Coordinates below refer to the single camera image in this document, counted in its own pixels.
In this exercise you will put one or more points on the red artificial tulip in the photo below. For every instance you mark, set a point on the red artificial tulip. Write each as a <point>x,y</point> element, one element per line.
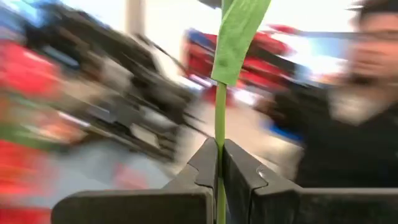
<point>234,40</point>

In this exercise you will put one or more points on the red machine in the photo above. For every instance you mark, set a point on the red machine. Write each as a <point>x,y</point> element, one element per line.
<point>267,65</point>

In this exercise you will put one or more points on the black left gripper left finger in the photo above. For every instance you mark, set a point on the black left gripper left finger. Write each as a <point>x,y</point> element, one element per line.
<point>140,208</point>

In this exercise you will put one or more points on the person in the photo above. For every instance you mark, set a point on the person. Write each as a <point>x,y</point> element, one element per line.
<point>357,140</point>

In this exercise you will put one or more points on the red artificial flower bunch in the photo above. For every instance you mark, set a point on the red artificial flower bunch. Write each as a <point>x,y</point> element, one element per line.
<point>25,68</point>
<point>18,174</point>

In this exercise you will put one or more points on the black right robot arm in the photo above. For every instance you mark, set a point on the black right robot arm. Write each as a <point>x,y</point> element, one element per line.
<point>124,77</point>

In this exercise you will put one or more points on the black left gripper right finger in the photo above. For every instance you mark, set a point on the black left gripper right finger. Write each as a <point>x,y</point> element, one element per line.
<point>280,205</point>

